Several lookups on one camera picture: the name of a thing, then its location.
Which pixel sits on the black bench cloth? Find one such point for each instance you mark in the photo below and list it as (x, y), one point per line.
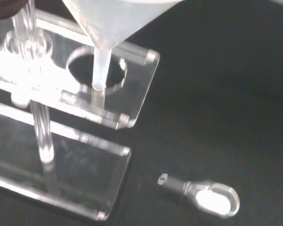
(214, 94)

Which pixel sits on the clear acrylic funnel stand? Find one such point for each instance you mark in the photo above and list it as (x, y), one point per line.
(132, 84)

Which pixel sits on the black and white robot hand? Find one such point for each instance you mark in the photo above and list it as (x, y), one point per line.
(4, 8)

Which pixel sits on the clear glass weighing funnel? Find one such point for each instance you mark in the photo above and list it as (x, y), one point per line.
(212, 200)

